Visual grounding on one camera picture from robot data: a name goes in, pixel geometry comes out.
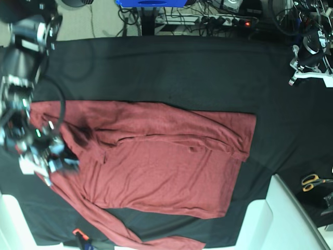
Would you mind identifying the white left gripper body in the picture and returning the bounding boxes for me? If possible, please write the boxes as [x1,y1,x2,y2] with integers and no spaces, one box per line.
[288,45,332,88]

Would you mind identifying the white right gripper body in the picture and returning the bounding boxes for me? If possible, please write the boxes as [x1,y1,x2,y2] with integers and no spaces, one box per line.
[19,136,79,186]

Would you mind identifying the maroon long-sleeve T-shirt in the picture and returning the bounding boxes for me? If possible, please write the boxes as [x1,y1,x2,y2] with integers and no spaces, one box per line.
[15,101,257,250]

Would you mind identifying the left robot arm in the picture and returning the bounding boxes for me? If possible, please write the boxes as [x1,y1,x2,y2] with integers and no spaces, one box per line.
[267,1,332,88]

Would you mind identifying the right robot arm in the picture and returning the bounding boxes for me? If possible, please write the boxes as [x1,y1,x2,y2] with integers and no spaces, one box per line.
[1,1,79,185]

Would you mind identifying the black table cloth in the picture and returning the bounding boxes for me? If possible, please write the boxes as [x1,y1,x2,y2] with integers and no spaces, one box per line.
[0,36,333,248]

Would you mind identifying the white foam block left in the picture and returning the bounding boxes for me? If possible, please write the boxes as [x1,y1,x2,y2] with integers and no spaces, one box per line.
[1,194,37,250]

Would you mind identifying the orange black clamp bottom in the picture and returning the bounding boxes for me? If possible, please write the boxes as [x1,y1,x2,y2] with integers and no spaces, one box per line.
[72,229,95,250]

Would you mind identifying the black metal tool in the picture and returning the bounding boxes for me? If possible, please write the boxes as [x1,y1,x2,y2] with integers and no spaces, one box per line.
[321,193,333,216]

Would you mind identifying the black round base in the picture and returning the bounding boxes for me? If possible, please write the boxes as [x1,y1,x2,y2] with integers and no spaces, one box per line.
[62,0,94,8]

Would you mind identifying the white power strip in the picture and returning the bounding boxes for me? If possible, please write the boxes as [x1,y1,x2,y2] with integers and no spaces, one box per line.
[156,14,235,27]

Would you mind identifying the blue plastic bin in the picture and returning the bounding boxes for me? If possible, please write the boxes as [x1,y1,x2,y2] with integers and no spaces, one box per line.
[116,0,187,8]

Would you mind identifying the yellow-handled scissors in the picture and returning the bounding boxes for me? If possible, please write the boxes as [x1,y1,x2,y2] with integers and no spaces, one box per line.
[301,174,332,192]

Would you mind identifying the black stand post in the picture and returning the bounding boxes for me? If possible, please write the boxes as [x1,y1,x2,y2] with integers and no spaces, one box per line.
[140,7,159,36]

